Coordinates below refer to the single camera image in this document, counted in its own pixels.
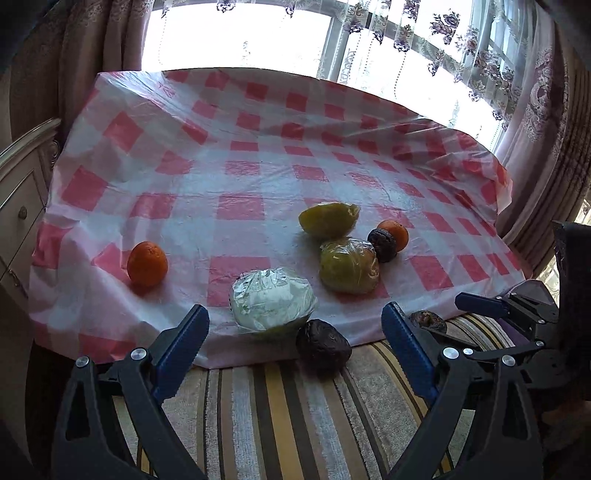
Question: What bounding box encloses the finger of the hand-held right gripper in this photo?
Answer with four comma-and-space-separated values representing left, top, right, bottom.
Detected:
417, 324, 562, 371
454, 281, 560, 340

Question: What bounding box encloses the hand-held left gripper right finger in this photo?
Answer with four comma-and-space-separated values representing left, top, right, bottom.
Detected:
381, 302, 544, 480

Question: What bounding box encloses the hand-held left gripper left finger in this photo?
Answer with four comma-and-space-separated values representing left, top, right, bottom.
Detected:
51, 304, 211, 480

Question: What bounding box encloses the wrinkled dark passion fruit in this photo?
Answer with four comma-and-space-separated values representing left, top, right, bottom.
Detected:
409, 310, 448, 334

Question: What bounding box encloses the large dark passion fruit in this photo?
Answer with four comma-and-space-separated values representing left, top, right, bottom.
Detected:
295, 318, 352, 372

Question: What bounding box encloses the plastic-wrapped mango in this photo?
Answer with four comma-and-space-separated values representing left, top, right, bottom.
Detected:
320, 237, 380, 295
298, 202, 361, 239

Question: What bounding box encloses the plastic-wrapped cabbage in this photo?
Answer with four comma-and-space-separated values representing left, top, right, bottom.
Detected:
231, 268, 319, 334

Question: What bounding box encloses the orange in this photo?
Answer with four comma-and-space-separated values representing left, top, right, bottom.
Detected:
376, 220, 410, 252
127, 241, 168, 288

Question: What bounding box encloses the small dark passion fruit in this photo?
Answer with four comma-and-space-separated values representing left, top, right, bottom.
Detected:
367, 229, 398, 263

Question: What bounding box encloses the pink patterned curtain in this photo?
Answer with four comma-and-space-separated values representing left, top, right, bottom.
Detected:
495, 18, 591, 278

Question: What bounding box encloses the red checked plastic tablecloth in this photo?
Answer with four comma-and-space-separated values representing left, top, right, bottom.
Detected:
28, 68, 527, 370

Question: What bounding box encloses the cream wooden cabinet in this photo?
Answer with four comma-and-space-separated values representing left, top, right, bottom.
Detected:
0, 117, 63, 301

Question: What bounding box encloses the sheer floral lace curtain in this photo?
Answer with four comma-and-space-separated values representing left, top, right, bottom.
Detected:
159, 0, 532, 155

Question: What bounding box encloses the brown curtain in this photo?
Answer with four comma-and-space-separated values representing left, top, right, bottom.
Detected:
9, 0, 155, 139

